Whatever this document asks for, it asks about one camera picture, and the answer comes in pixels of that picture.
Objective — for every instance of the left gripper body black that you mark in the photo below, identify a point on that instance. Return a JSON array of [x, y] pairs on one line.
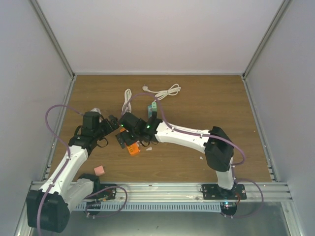
[[107, 130]]

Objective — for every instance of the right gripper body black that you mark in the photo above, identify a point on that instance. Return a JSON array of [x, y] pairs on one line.
[[128, 140]]

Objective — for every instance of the teal power strip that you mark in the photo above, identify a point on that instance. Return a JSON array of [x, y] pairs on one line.
[[150, 110]]

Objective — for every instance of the pink charger cube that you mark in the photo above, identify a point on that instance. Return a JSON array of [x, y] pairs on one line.
[[99, 170]]

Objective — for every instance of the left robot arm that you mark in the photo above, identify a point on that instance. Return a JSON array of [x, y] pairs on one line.
[[49, 207]]

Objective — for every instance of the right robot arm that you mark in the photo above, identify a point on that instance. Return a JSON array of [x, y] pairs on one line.
[[214, 143]]

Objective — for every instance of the orange power strip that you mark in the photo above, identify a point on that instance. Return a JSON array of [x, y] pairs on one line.
[[132, 149]]

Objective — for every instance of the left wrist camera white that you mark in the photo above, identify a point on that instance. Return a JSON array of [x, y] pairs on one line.
[[96, 110]]

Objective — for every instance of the aluminium front rail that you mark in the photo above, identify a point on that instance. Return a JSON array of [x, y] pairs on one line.
[[193, 192]]

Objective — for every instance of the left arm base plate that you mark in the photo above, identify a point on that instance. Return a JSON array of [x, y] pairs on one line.
[[109, 194]]

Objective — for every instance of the grey slotted cable duct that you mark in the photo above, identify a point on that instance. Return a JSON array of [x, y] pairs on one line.
[[158, 207]]

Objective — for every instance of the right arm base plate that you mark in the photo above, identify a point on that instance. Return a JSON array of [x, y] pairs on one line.
[[214, 192]]

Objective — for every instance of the left aluminium frame post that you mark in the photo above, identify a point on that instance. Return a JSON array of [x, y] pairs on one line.
[[39, 12]]

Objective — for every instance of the aluminium frame post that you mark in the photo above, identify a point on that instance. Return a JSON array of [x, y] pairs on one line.
[[39, 12], [271, 28]]

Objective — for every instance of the right aluminium frame post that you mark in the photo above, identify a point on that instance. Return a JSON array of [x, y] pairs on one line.
[[271, 28]]

